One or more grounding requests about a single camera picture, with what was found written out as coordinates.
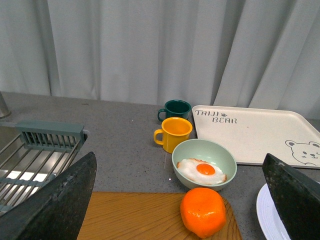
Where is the left gripper black camera-mount left finger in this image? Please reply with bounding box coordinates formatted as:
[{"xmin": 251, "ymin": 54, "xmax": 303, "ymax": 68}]
[{"xmin": 0, "ymin": 152, "xmax": 97, "ymax": 240}]

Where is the left gripper black camera-mount right finger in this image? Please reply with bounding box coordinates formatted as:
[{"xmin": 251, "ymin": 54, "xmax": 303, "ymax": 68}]
[{"xmin": 262, "ymin": 153, "xmax": 320, "ymax": 240}]

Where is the white ridged plate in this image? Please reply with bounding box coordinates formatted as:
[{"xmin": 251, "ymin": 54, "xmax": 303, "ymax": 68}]
[{"xmin": 256, "ymin": 183, "xmax": 291, "ymax": 240}]

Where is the orange mandarin fruit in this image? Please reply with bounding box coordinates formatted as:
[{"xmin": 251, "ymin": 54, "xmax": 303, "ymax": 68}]
[{"xmin": 180, "ymin": 187, "xmax": 227, "ymax": 239}]

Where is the wooden cutting board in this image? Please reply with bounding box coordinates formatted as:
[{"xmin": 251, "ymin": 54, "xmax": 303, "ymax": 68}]
[{"xmin": 77, "ymin": 192, "xmax": 242, "ymax": 240}]

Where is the green sink drying rack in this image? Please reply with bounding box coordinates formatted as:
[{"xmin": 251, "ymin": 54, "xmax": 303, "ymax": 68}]
[{"xmin": 0, "ymin": 120, "xmax": 87, "ymax": 214}]

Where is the cream bear serving tray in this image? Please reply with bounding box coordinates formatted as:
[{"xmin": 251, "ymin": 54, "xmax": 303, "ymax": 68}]
[{"xmin": 192, "ymin": 105, "xmax": 320, "ymax": 169}]

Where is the light green bowl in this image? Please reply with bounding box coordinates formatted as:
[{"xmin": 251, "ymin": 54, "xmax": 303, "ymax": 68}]
[{"xmin": 171, "ymin": 139, "xmax": 238, "ymax": 191}]

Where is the fake fried egg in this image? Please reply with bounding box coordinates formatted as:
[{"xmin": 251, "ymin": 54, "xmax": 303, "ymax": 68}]
[{"xmin": 176, "ymin": 158, "xmax": 227, "ymax": 185}]

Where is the metal faucet base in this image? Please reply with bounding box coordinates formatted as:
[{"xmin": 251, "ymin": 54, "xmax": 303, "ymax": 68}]
[{"xmin": 0, "ymin": 91, "xmax": 11, "ymax": 119}]

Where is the yellow enamel mug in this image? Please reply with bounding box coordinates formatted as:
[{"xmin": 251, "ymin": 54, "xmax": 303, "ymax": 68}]
[{"xmin": 153, "ymin": 117, "xmax": 193, "ymax": 154}]

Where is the dark green enamel mug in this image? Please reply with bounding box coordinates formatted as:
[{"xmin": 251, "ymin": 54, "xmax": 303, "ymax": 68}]
[{"xmin": 157, "ymin": 99, "xmax": 192, "ymax": 123}]

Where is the grey curtain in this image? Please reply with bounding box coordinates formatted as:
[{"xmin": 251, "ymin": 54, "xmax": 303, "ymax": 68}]
[{"xmin": 0, "ymin": 0, "xmax": 320, "ymax": 119}]

